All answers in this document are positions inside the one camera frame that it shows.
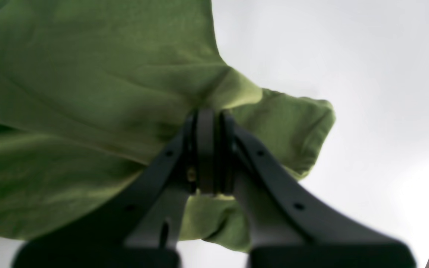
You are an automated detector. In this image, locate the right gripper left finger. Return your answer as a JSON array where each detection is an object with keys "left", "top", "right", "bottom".
[{"left": 12, "top": 109, "right": 215, "bottom": 268}]

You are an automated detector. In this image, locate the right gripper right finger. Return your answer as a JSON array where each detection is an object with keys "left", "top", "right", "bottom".
[{"left": 216, "top": 112, "right": 416, "bottom": 268}]

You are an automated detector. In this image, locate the olive green t-shirt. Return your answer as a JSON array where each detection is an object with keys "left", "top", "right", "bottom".
[{"left": 0, "top": 0, "right": 335, "bottom": 240}]

